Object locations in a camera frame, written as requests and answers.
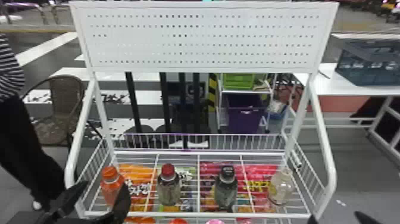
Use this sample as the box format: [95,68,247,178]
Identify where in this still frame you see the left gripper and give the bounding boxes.
[34,181,132,224]

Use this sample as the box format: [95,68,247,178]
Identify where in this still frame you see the orange bottle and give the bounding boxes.
[100,166,126,208]

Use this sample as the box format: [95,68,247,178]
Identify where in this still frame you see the blue crate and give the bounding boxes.
[335,38,400,86]

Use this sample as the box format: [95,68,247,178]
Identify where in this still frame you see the white side table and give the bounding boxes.
[286,62,400,166]

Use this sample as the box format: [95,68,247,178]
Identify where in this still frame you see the purple crate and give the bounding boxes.
[226,94,267,134]

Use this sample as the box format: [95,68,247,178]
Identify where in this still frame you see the white wire rack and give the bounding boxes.
[64,1,340,224]

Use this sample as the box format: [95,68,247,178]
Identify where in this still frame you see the pink snack packet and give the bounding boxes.
[199,161,280,214]

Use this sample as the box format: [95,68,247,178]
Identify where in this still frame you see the black capped dark bottle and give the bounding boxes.
[214,164,239,210]

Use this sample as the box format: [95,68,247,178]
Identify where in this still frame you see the striped post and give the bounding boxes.
[207,73,218,113]

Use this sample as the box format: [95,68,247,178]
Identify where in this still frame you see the red capped brown bottle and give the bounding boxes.
[155,163,182,207]

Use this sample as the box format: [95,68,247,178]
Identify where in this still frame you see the brown wicker chair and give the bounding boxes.
[21,74,103,148]

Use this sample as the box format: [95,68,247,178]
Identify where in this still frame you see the white shelf trolley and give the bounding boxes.
[217,73,276,134]

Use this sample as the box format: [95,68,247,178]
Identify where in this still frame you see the clear bottle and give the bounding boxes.
[267,167,295,206]

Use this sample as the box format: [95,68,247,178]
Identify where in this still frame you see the orange snack packet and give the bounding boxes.
[118,163,156,213]

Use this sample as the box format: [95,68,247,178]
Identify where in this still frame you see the green basket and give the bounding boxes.
[222,73,256,91]

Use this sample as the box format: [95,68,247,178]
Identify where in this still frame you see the black post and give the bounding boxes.
[155,72,180,135]
[124,72,155,135]

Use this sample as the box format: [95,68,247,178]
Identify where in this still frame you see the person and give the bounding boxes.
[0,32,67,211]

